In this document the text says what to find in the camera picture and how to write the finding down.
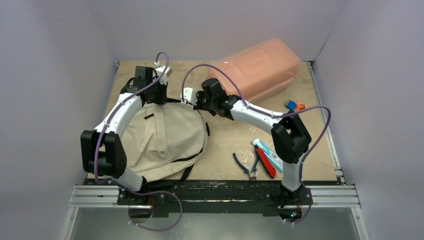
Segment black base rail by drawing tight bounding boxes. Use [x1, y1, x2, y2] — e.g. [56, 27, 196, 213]
[99, 180, 314, 220]

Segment red handled cutter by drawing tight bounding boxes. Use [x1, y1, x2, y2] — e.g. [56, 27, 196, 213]
[254, 145, 276, 179]

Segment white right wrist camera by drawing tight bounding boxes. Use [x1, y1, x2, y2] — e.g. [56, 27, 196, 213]
[180, 87, 198, 106]

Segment aluminium frame rail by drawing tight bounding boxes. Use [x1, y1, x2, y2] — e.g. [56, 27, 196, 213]
[299, 61, 360, 208]

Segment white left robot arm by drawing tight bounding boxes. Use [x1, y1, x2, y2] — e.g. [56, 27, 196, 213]
[80, 62, 172, 205]

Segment orange blue small item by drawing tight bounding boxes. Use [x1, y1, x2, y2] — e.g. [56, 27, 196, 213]
[284, 100, 307, 111]

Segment translucent pink plastic box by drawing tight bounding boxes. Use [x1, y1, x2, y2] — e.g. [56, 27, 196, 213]
[212, 37, 301, 103]

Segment blue handled pliers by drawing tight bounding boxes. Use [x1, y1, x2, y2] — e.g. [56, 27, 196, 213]
[232, 152, 260, 181]

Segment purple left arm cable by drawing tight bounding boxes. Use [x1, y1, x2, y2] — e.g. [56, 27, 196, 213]
[93, 51, 170, 186]

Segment beige canvas backpack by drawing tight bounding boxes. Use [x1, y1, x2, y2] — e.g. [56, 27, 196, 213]
[121, 101, 210, 183]

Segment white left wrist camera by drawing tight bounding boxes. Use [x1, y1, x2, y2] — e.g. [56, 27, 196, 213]
[154, 61, 173, 85]

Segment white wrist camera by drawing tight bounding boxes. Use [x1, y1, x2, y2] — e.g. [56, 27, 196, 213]
[154, 61, 173, 85]
[180, 87, 198, 106]

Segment teal pencil pack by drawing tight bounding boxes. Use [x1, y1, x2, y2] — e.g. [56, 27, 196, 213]
[251, 137, 284, 173]

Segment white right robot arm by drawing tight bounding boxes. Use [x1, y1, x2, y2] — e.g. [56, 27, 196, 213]
[181, 78, 312, 204]

